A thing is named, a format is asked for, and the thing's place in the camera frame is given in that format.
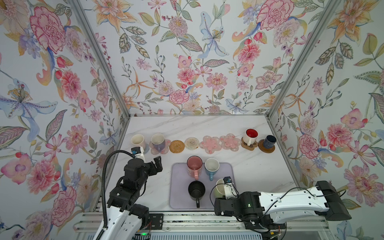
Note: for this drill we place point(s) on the dark navy small mug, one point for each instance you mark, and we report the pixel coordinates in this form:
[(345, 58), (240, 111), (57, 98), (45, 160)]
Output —
[(269, 142)]

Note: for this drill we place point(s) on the red inside white mug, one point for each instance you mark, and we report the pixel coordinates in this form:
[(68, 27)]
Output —
[(250, 137)]

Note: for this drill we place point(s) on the cream mug purple handle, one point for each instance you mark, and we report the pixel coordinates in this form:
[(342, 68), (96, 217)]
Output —
[(157, 140)]

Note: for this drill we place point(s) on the lilac tray mat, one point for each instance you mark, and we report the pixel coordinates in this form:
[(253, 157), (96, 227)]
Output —
[(180, 199)]

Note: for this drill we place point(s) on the black mug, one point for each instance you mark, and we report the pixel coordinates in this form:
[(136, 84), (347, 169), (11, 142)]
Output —
[(196, 191)]

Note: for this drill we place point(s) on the grey round coaster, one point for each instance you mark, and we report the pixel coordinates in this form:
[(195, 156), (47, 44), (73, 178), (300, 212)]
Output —
[(146, 148)]

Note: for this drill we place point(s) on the colourful patterned round coaster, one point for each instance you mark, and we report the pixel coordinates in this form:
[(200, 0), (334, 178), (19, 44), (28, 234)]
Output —
[(192, 143)]

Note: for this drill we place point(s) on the cream mug pink handle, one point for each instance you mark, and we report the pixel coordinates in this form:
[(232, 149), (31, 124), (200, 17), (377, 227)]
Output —
[(138, 140)]

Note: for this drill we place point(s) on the brown wooden round coaster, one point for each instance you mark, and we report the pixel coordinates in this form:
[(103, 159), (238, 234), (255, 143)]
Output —
[(266, 150)]

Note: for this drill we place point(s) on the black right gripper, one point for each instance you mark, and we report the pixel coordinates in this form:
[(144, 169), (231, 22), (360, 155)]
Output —
[(220, 200)]

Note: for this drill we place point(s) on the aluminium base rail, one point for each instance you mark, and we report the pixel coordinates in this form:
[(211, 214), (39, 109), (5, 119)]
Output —
[(207, 226)]

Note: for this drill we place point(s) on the woven tan round coaster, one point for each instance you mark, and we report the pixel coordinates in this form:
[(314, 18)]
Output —
[(177, 146)]

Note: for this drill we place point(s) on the white mug blue handle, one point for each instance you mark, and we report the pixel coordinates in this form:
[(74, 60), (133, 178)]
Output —
[(211, 167)]

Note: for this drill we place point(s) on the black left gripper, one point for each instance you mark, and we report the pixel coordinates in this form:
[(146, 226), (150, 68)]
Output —
[(159, 166)]

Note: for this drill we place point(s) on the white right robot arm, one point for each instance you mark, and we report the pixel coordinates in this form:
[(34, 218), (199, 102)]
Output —
[(278, 208)]

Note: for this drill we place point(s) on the cork paw coaster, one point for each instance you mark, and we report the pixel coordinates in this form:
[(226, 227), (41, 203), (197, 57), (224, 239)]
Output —
[(250, 147)]

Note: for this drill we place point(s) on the aluminium corner post left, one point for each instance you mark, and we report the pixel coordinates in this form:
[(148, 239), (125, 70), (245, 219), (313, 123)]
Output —
[(91, 37)]

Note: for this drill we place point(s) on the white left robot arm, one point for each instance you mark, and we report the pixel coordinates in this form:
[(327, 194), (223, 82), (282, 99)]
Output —
[(122, 216)]

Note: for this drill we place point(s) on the cream mug green handle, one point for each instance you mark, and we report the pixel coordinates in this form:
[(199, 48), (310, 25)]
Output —
[(219, 190)]

